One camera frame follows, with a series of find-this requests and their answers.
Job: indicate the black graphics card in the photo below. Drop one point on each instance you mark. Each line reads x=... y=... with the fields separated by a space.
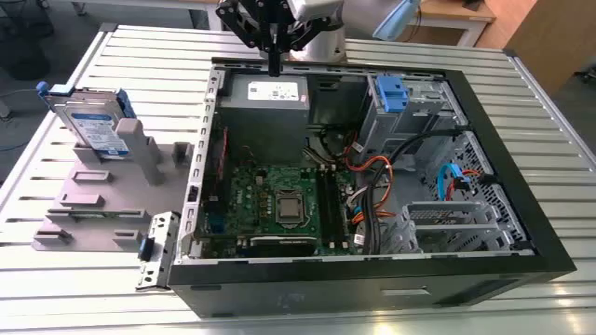
x=279 y=244

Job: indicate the hard disk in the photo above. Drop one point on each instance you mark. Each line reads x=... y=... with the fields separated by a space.
x=95 y=127

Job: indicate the black round bin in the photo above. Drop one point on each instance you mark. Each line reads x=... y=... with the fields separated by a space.
x=28 y=59

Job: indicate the black PC case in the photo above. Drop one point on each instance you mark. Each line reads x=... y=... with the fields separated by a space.
x=326 y=282

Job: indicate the silver slot bracket, blue latch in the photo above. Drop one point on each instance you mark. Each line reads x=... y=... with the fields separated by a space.
x=160 y=244

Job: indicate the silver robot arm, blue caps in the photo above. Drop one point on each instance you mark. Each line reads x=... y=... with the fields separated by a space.
x=322 y=42

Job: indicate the grey metal disk bay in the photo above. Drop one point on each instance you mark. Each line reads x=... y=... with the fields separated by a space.
x=456 y=227

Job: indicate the grey metal drive cage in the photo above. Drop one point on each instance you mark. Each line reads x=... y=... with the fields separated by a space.
x=396 y=122

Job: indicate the grey power supply unit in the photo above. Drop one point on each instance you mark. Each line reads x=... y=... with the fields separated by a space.
x=266 y=118

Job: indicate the green RAM stick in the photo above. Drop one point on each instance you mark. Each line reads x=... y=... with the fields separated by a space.
x=100 y=213

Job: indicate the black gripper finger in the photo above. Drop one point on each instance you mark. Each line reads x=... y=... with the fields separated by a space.
x=242 y=24
x=307 y=35

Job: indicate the green motherboard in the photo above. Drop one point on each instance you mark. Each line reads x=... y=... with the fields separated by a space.
x=251 y=195

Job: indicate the wooden desk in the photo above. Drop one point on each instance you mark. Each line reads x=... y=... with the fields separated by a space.
x=456 y=17

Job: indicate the blue drive cage latch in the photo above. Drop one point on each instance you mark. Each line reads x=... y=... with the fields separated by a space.
x=392 y=94

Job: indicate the wooden cabinet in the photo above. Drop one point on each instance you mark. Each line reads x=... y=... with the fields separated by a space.
x=554 y=38

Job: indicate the CPU in socket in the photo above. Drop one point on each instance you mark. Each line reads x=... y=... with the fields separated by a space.
x=290 y=210

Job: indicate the grey parts rack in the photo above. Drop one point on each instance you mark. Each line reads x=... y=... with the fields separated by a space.
x=126 y=195

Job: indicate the black RAM slot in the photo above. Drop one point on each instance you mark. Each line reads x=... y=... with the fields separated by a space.
x=324 y=206
x=336 y=206

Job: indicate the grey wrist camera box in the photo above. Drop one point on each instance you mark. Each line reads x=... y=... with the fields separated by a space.
x=314 y=8

